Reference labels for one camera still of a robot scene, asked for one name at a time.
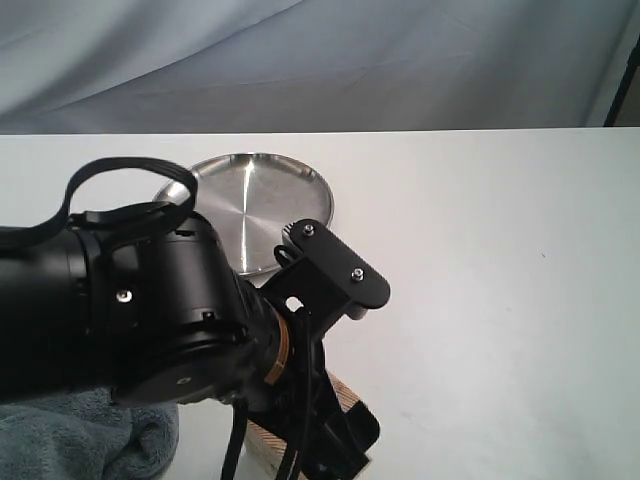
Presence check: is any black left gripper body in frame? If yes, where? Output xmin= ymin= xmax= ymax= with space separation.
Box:
xmin=219 ymin=309 xmax=381 ymax=480

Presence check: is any wooden cube block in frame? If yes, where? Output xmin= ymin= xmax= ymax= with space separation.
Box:
xmin=242 ymin=372 xmax=374 ymax=480

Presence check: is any grey-blue fleece towel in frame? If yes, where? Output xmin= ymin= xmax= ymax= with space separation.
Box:
xmin=1 ymin=389 xmax=179 ymax=479

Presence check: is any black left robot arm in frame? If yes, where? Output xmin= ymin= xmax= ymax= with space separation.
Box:
xmin=1 ymin=203 xmax=390 ymax=479

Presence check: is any round stainless steel plate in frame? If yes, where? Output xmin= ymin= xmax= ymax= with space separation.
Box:
xmin=152 ymin=152 xmax=335 ymax=279

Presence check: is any grey backdrop curtain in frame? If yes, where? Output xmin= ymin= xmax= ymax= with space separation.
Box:
xmin=1 ymin=1 xmax=639 ymax=134

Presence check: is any black backdrop stand pole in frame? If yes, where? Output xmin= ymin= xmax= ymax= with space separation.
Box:
xmin=603 ymin=41 xmax=639 ymax=128

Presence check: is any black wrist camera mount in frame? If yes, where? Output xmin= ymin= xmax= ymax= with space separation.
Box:
xmin=261 ymin=219 xmax=391 ymax=342

